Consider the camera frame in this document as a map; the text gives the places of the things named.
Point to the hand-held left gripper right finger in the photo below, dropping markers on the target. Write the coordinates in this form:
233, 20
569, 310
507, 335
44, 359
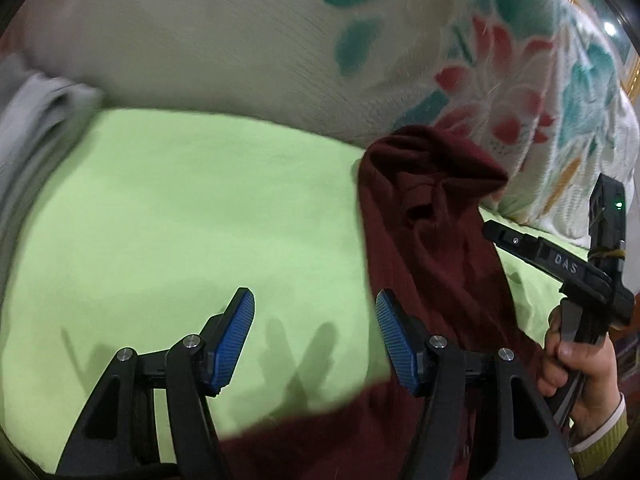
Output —
395, 345

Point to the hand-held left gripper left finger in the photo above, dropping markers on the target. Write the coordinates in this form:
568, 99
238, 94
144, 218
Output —
234, 340

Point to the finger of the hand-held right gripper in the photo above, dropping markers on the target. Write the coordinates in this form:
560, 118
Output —
510, 241

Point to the maroon knit sweater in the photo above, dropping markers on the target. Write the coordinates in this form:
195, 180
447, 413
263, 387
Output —
425, 240

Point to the person's right forearm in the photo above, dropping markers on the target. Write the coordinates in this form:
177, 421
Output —
607, 440

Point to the person's right hand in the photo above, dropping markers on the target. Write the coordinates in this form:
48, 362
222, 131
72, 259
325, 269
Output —
590, 365

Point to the green bed sheet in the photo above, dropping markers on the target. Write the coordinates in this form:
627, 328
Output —
175, 210

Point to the gold framed painting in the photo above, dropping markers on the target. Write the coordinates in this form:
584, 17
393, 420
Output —
632, 72

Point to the grey folded garment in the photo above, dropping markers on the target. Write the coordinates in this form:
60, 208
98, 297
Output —
30, 120

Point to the floral white pillow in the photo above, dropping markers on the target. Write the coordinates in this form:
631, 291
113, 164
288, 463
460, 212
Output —
250, 35

